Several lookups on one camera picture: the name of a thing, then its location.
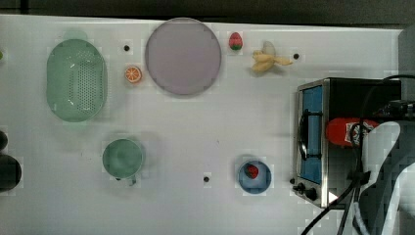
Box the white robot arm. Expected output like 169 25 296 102
352 120 415 235

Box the round grey plate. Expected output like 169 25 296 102
145 18 221 95

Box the toy strawberry in bowl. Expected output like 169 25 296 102
245 164 258 179

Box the peeled toy banana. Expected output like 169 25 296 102
252 41 293 72

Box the toy strawberry on table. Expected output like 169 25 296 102
228 32 243 51

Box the blue bowl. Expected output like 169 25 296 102
237 161 272 195

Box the toy orange half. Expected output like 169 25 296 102
124 66 142 83

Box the green cup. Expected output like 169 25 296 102
102 139 146 186

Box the green perforated colander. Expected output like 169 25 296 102
46 39 108 122

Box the dark round object left edge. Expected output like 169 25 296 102
0 131 23 193

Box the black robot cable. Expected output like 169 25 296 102
300 73 415 235

